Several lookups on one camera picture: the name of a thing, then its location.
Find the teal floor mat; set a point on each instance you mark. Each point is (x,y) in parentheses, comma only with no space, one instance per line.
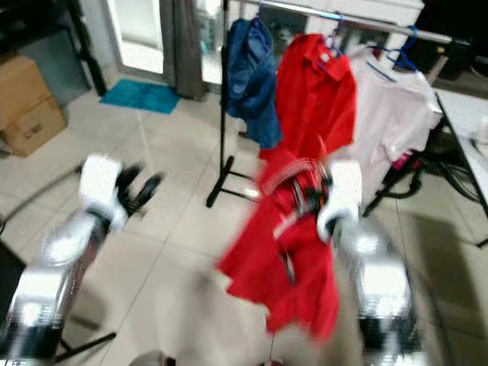
(141,96)

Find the grey curtain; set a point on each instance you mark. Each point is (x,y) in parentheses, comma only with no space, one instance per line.
(189,46)

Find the thin purple hanger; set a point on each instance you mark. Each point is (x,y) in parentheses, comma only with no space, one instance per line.
(258,15)

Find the black clothes rack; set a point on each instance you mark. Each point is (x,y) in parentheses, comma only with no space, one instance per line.
(223,145)

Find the grey robot foot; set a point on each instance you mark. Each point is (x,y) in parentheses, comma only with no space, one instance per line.
(149,358)

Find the black shelf unit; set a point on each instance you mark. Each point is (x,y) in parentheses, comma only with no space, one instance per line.
(46,30)

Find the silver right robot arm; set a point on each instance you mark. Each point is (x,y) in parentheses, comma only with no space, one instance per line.
(381,282)

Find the white framed glass door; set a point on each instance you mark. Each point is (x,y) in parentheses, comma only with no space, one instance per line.
(137,38)

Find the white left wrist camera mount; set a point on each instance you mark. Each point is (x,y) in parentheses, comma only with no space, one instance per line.
(99,183)

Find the red polo shirt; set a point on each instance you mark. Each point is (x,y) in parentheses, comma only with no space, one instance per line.
(313,99)

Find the plain white t-shirt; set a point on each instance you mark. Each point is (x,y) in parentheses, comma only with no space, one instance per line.
(396,122)

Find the small printed cardboard box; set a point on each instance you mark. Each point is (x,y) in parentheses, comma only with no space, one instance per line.
(38,130)

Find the blue plastic hanger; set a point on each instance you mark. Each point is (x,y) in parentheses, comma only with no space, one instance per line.
(400,59)

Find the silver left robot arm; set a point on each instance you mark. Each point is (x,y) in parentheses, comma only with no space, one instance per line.
(53,267)

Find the blue denim garment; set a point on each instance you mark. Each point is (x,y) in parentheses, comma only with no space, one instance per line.
(255,84)

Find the large plain cardboard box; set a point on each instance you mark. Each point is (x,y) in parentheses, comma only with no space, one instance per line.
(23,84)

